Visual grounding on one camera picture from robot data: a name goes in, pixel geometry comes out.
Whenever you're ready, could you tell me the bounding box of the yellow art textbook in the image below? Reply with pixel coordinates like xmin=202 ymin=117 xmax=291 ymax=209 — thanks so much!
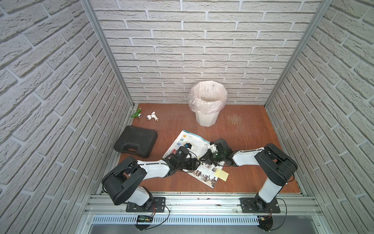
xmin=163 ymin=130 xmax=228 ymax=188

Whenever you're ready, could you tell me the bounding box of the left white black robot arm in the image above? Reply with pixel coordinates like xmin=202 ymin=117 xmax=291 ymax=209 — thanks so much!
xmin=101 ymin=146 xmax=201 ymax=209

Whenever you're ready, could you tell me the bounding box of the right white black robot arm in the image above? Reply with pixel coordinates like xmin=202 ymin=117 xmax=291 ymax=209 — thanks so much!
xmin=200 ymin=138 xmax=298 ymax=205

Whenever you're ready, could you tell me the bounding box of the yellow sticky note on table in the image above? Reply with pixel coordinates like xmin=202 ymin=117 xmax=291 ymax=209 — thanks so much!
xmin=215 ymin=168 xmax=229 ymax=181

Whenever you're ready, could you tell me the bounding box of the black plastic tool case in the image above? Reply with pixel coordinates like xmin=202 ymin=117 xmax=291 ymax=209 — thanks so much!
xmin=114 ymin=126 xmax=158 ymax=159

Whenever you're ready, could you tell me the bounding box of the white pipe fitting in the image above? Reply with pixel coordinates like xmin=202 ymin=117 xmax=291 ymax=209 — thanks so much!
xmin=146 ymin=111 xmax=159 ymax=122

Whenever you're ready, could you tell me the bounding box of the white trash bin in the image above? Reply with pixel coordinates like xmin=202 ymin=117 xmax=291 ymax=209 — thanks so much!
xmin=189 ymin=80 xmax=228 ymax=127

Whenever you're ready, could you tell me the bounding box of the clear pink bin liner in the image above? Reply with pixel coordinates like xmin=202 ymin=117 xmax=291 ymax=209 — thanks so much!
xmin=187 ymin=80 xmax=228 ymax=115

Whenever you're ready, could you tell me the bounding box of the green pipe fitting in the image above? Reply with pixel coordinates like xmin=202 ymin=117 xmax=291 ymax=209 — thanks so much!
xmin=131 ymin=108 xmax=142 ymax=119

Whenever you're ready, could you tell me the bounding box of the left controller board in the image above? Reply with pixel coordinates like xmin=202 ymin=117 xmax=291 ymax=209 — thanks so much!
xmin=136 ymin=215 xmax=153 ymax=225

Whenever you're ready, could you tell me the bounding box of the controller board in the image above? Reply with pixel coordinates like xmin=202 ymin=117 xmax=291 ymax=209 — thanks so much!
xmin=136 ymin=215 xmax=153 ymax=225
xmin=257 ymin=215 xmax=273 ymax=232

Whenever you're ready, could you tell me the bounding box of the right controller board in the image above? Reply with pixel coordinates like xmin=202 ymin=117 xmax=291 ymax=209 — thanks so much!
xmin=257 ymin=215 xmax=273 ymax=232

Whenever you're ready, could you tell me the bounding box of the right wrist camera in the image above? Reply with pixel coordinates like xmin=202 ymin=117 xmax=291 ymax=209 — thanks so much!
xmin=209 ymin=142 xmax=218 ymax=153

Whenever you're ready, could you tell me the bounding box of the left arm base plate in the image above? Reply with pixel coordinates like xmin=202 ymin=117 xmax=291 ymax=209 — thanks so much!
xmin=126 ymin=197 xmax=166 ymax=213

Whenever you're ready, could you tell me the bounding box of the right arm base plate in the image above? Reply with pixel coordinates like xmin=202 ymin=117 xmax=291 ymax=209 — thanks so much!
xmin=239 ymin=197 xmax=281 ymax=214

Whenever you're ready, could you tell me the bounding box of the aluminium frame rail front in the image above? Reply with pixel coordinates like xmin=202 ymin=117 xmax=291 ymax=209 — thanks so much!
xmin=84 ymin=192 xmax=322 ymax=216

